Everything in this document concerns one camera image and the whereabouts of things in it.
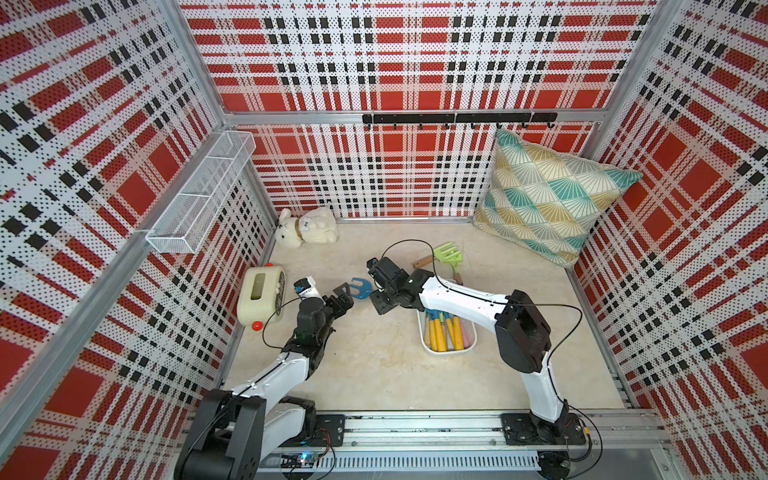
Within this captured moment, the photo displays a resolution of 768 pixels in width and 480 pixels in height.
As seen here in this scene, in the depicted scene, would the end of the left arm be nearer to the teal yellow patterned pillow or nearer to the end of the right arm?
the end of the right arm

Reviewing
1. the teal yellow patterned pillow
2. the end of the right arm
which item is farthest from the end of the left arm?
the teal yellow patterned pillow

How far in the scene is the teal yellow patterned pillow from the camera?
2.81 ft
